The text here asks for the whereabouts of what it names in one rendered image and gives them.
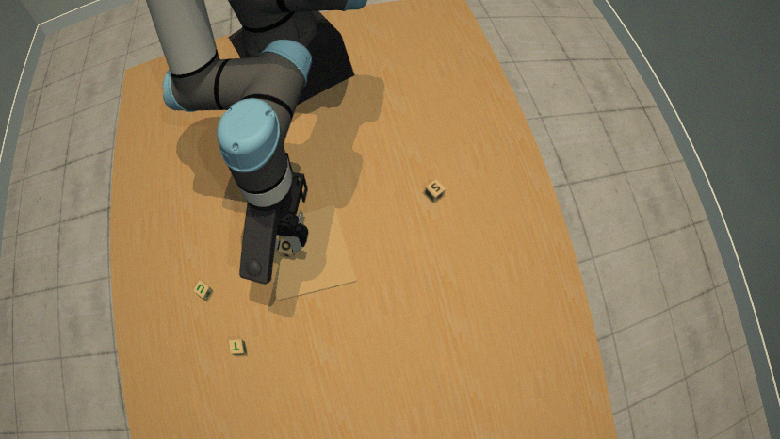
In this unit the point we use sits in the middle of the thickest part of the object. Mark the beige letter block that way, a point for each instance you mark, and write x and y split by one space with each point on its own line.
237 347
435 190
203 290
284 249

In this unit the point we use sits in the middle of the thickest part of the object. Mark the tan square mat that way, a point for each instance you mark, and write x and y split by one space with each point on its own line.
321 264

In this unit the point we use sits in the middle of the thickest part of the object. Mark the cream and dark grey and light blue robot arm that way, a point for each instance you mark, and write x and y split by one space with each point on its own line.
250 137

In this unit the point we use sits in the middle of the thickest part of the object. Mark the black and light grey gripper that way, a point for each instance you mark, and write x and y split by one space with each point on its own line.
288 219

